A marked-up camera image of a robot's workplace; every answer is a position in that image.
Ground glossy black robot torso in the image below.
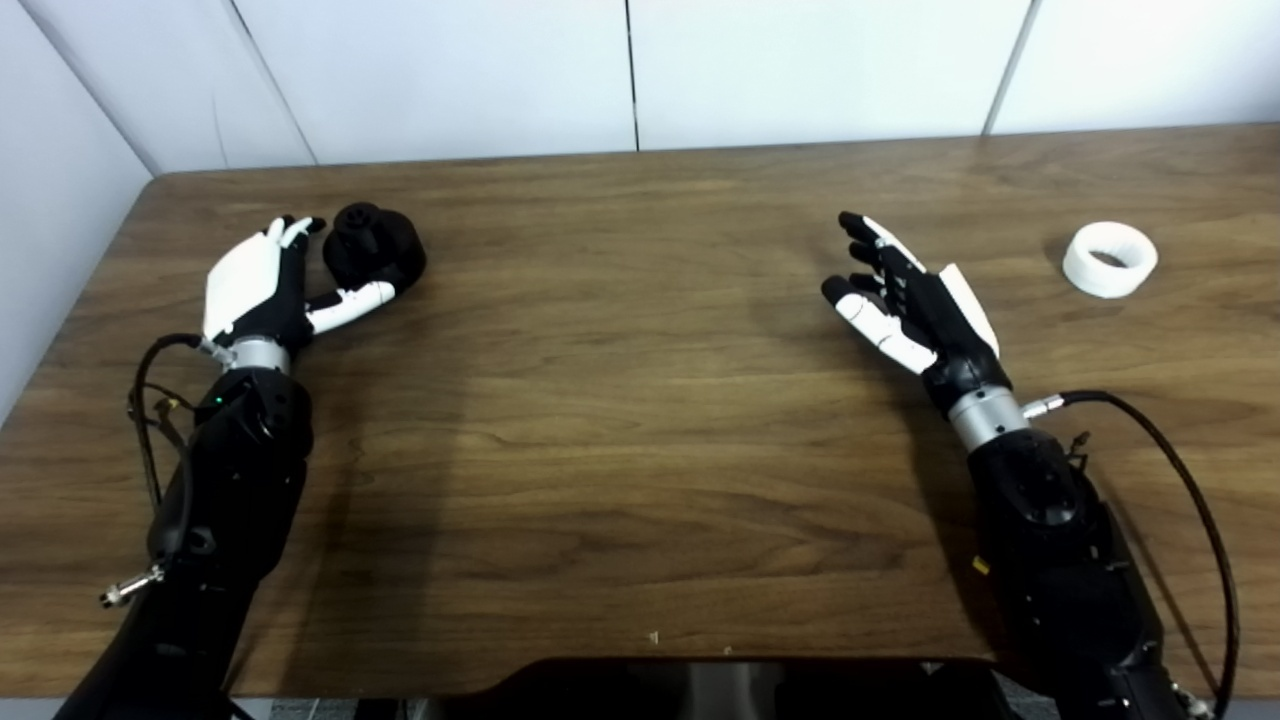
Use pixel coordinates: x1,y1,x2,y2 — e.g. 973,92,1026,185
480,657,1001,720

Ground round black plastic part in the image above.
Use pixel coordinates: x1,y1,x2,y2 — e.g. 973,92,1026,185
322,203,428,294

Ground thin left wrist wires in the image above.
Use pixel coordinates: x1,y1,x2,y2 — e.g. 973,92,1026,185
148,393,198,453

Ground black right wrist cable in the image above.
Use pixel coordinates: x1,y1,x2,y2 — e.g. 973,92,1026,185
1022,390,1241,716

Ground white toothed plastic ring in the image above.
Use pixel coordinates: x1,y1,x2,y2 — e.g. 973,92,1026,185
1062,221,1160,300

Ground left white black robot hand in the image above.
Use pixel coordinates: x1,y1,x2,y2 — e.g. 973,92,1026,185
202,214,398,346

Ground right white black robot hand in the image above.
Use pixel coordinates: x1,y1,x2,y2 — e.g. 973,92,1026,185
820,210,1013,411

